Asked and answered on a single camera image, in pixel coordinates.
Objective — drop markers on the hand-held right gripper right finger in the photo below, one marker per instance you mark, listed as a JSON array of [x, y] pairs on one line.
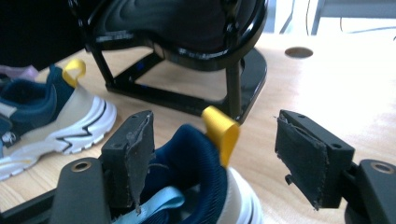
[[311, 155]]

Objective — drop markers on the red and black shoe rack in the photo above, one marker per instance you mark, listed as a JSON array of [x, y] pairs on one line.
[[186, 18]]

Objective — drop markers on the navy and white sneaker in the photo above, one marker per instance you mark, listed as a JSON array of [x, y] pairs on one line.
[[77, 118], [186, 149]]

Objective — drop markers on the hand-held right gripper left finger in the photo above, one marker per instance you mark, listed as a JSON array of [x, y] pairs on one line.
[[124, 155]]

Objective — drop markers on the white metal desk frame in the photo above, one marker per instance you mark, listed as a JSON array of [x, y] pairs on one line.
[[358, 11]]

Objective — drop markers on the purple sandal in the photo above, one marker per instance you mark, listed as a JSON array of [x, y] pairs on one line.
[[21, 73]]

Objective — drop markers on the black curtain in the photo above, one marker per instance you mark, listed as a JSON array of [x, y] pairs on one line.
[[31, 31]]

